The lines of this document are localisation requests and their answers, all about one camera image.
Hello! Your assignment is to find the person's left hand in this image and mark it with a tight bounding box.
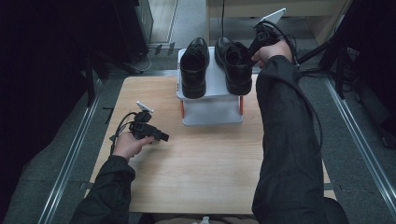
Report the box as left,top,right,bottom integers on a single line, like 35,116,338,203
111,132,155,161

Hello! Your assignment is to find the black hanging cable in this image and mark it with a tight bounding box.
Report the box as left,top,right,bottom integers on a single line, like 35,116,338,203
220,0,226,38

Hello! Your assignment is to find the white floor cable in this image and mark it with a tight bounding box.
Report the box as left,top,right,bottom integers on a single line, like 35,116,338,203
130,46,154,74

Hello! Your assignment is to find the person's right hand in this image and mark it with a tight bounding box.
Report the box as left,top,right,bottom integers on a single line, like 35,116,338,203
250,40,294,68

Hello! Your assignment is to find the black metal stand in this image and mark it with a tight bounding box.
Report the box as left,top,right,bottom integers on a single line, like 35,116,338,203
83,50,145,108

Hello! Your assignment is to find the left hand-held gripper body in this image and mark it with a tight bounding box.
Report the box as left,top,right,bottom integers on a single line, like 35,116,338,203
128,100,155,141

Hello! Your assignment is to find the light wooden furniture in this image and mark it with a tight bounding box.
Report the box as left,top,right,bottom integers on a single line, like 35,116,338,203
206,0,353,47

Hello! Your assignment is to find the black leather shoe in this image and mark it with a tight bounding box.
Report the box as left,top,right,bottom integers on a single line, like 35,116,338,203
214,35,254,96
179,36,210,100

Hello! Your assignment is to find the white two-tier shoe rack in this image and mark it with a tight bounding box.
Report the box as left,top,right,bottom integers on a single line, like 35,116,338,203
176,45,250,127

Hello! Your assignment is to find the dark curtain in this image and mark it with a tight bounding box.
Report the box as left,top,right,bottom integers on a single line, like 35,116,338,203
334,0,396,150
0,0,120,200

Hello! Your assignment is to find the black tripod stand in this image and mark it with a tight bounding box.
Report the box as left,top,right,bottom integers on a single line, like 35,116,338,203
295,31,356,101

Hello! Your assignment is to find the metal floor rail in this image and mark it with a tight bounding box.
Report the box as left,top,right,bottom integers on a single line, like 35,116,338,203
36,78,105,224
324,76,396,213

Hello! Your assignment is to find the small white object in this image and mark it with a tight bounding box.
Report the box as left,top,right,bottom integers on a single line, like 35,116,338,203
191,215,214,224

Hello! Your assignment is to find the dark computer tower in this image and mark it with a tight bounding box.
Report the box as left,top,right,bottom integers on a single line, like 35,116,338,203
111,0,154,65

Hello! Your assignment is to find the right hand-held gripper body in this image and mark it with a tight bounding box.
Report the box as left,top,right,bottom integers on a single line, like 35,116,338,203
252,7,288,54

